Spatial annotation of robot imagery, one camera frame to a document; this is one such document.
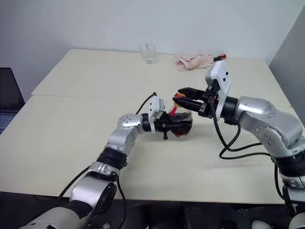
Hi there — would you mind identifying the wine glass with dark drink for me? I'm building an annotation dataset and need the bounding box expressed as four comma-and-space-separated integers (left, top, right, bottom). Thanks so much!
166, 110, 193, 139

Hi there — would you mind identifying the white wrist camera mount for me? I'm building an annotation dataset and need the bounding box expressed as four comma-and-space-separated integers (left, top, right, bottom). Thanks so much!
204, 59, 233, 120
147, 94, 166, 132

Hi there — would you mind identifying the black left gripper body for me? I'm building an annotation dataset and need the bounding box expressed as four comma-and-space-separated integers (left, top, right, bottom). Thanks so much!
154, 112, 173, 141

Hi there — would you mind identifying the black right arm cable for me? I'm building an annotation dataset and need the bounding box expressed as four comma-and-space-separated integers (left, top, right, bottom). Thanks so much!
206, 95, 298, 215

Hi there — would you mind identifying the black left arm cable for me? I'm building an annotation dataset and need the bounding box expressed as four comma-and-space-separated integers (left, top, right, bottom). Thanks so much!
57, 91, 158, 229

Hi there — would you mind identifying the dark laptop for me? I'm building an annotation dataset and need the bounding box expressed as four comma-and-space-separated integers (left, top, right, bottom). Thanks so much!
0, 67, 26, 135

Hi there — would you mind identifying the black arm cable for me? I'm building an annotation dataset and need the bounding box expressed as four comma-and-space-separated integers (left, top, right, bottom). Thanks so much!
206, 95, 298, 215
57, 91, 158, 229

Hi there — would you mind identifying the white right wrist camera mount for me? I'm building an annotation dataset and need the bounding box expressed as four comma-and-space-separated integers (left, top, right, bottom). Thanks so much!
204, 59, 233, 120

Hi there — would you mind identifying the clear glass tumbler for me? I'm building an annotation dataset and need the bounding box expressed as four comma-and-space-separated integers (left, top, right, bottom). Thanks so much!
139, 42, 157, 65

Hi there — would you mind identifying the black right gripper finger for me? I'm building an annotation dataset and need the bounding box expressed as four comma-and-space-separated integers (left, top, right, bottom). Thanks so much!
174, 97, 204, 112
177, 87, 207, 99

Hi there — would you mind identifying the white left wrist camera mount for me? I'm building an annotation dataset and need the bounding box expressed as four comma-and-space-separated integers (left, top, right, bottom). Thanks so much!
147, 94, 166, 132

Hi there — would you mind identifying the white object under table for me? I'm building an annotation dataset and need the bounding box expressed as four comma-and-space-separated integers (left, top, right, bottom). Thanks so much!
251, 219, 271, 229

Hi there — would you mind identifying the grey partition panel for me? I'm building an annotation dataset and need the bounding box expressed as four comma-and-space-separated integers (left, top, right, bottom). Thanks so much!
267, 7, 305, 107

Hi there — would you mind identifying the crumpled pink cloth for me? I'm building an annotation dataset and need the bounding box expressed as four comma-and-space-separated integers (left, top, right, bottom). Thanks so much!
171, 53, 214, 71

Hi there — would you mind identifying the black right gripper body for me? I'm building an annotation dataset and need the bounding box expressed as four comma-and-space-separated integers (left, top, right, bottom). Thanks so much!
198, 80, 220, 119

